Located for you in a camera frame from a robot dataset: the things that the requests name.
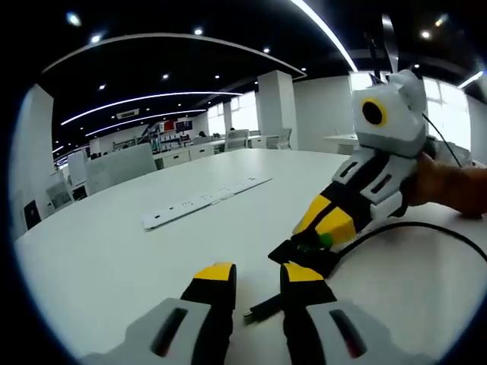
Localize white office chair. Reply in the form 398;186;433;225
266;128;293;151
46;181;75;211
224;129;250;151

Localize person's right hand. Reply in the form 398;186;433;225
403;152;464;214

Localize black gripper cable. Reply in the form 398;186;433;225
421;111;463;169

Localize white desk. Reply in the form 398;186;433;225
13;148;487;365

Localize white desk power strip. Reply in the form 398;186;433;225
142;176;274;231

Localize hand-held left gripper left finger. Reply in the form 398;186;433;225
81;261;238;365

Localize white side table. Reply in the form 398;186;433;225
322;132;359;156

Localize black charging cable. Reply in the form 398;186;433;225
243;221;487;327

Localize black office chair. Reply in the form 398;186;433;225
23;198;43;230

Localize white tall appliance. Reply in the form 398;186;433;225
68;151;88;186

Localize white square pillar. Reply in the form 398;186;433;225
12;83;55;239
257;69;299;151

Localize white desk partition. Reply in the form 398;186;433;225
84;143;158;195

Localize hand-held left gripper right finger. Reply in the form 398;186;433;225
280;262;427;365

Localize white low cabinets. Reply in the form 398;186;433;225
153;144;215;170

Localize storage shelf rack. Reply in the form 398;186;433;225
145;117;193;151

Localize black Velcro strap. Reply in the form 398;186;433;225
268;232;338;278

